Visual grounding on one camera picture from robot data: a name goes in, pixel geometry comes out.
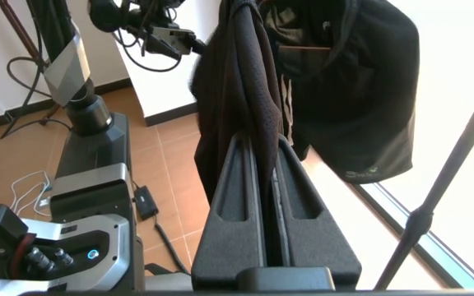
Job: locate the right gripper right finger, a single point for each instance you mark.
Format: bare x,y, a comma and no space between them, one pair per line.
315,242

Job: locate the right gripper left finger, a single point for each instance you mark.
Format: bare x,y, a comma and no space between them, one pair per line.
229,246

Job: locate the black garment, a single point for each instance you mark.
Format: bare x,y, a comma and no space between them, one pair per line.
241,90
364,103

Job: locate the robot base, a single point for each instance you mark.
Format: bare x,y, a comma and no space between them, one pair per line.
93,185

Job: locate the black clothes rack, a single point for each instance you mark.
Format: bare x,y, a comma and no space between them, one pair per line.
447,164

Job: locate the black power strip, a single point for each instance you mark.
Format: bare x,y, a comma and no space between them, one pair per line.
145,202

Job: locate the window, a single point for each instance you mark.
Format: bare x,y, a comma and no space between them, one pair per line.
447,61

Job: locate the brown wooden stand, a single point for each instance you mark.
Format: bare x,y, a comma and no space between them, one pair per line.
15,24

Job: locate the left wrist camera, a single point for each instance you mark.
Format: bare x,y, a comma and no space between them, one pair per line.
173,41

